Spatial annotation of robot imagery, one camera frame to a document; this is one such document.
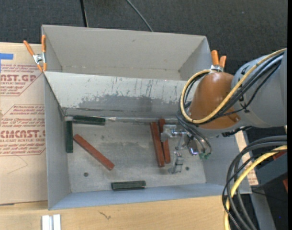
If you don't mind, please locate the red-brown flat block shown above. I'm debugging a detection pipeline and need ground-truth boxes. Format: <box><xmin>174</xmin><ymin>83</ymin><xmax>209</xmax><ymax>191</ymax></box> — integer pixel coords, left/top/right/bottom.
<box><xmin>149</xmin><ymin>121</ymin><xmax>166</xmax><ymax>168</ymax></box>
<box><xmin>158</xmin><ymin>118</ymin><xmax>171</xmax><ymax>165</ymax></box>
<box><xmin>72</xmin><ymin>134</ymin><xmax>115</xmax><ymax>172</ymax></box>

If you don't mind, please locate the brown cardboard board red print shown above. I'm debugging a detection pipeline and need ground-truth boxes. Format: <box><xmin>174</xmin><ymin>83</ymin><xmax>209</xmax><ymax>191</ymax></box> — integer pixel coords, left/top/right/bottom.
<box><xmin>0</xmin><ymin>41</ymin><xmax>49</xmax><ymax>206</ymax></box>

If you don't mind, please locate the grey metal bin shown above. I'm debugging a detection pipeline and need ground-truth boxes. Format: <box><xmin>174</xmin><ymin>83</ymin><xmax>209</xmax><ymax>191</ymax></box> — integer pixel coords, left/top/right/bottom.
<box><xmin>41</xmin><ymin>24</ymin><xmax>252</xmax><ymax>211</ymax></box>

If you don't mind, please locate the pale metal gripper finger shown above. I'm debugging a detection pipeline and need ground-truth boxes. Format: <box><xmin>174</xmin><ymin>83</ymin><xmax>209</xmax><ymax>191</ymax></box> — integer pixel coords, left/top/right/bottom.
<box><xmin>168</xmin><ymin>151</ymin><xmax>185</xmax><ymax>175</ymax></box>
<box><xmin>160</xmin><ymin>124</ymin><xmax>178</xmax><ymax>143</ymax></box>

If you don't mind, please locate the dark green flat block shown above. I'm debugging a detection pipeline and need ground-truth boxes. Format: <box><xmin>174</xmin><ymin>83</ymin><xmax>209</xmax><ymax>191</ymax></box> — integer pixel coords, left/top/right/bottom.
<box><xmin>111</xmin><ymin>180</ymin><xmax>147</xmax><ymax>191</ymax></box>
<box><xmin>72</xmin><ymin>115</ymin><xmax>106</xmax><ymax>126</ymax></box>
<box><xmin>66</xmin><ymin>120</ymin><xmax>74</xmax><ymax>154</ymax></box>

